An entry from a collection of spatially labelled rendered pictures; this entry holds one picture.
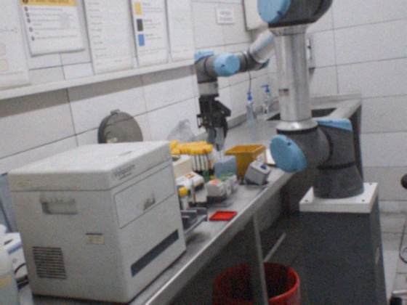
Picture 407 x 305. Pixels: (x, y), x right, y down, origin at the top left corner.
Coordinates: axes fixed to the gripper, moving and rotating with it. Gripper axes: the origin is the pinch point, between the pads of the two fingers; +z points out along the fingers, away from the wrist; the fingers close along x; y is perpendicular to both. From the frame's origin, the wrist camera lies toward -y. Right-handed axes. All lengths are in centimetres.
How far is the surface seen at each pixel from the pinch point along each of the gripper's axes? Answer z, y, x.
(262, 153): 8.0, -23.1, 6.3
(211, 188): 9.0, 21.2, 7.1
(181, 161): 4.0, 5.0, -14.2
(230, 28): -47, -148, -65
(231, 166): 8.3, -3.7, 2.0
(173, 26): -49, -66, -55
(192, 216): 9.5, 45.2, 14.4
